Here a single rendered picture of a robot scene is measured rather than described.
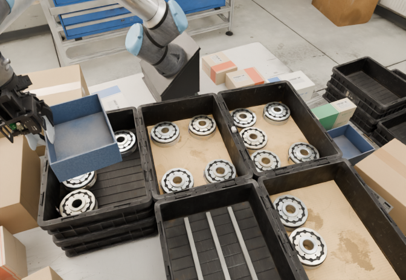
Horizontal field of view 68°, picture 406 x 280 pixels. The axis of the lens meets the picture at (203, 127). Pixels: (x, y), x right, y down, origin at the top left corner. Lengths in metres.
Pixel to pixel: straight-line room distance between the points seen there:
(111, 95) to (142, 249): 0.69
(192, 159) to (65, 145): 0.42
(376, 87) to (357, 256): 1.36
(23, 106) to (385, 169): 1.05
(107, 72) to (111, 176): 1.98
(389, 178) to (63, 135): 0.99
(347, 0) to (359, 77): 1.65
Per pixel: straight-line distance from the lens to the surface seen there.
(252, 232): 0.93
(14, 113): 0.69
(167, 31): 1.17
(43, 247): 1.16
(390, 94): 2.14
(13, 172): 1.15
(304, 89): 1.47
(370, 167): 1.14
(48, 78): 1.41
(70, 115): 0.90
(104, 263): 1.06
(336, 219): 1.02
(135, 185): 1.02
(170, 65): 1.29
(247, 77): 1.49
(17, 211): 1.11
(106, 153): 0.75
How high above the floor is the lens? 1.67
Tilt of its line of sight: 47 degrees down
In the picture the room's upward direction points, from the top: straight up
